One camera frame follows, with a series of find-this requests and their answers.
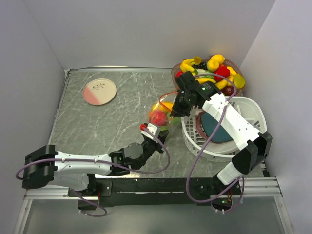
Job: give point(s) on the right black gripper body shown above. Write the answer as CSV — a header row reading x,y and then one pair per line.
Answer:
x,y
186,93

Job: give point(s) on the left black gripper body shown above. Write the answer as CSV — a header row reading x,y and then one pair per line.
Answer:
x,y
148,148

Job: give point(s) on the clear orange zip top bag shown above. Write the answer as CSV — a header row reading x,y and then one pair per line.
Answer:
x,y
174,125

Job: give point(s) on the red apple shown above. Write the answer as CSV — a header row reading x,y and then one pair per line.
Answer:
x,y
158,117
179,74

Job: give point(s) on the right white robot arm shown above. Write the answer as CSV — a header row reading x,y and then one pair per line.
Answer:
x,y
252,144

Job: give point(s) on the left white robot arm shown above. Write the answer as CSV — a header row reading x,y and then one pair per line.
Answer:
x,y
47,166

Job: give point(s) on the pink plate in basket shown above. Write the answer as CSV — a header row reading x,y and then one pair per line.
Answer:
x,y
204,124

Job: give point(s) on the red apple front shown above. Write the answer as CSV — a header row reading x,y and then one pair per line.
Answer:
x,y
179,74

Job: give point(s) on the yellow banana bunch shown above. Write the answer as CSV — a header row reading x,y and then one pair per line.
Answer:
x,y
187,65

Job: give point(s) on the red bell pepper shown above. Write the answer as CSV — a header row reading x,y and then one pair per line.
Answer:
x,y
223,71

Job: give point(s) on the yellow lemon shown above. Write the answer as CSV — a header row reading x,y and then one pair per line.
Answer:
x,y
219,58

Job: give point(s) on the yellow star fruit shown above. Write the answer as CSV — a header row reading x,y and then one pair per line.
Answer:
x,y
239,81

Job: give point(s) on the clear brown fruit bowl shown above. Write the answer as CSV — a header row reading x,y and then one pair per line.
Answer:
x,y
227,62

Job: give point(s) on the white plastic dish basket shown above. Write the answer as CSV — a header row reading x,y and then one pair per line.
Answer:
x,y
246,107

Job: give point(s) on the white plate in basket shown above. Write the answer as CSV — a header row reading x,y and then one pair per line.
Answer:
x,y
222,148

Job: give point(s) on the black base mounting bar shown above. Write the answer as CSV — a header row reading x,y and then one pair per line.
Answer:
x,y
110,192

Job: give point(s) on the pink and cream plate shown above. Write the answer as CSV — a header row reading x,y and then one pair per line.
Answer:
x,y
99,91

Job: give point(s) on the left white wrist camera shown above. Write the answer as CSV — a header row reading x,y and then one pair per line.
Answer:
x,y
150,131

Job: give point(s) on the aluminium frame rail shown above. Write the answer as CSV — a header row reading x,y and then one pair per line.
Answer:
x,y
253,187

